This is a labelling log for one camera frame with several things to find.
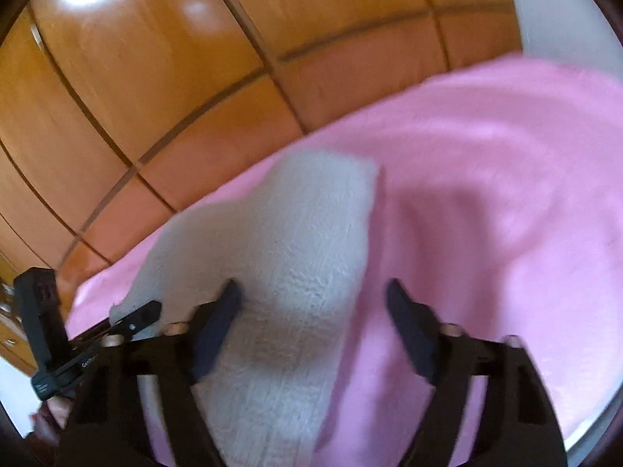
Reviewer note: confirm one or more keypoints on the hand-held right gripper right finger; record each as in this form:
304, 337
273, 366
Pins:
413, 335

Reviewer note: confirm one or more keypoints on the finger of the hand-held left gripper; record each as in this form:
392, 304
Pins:
138, 318

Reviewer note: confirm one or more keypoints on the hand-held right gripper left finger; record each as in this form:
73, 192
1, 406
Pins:
216, 331

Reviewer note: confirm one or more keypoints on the white knitted garment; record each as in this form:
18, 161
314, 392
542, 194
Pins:
301, 233

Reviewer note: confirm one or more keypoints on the person's left hand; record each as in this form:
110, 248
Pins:
51, 418

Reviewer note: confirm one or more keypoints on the wooden drawer chest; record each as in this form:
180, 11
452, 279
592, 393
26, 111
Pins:
12, 321

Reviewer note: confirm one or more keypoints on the pink blanket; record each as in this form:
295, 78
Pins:
486, 180

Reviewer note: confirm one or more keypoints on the wooden wardrobe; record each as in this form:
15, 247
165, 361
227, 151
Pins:
146, 58

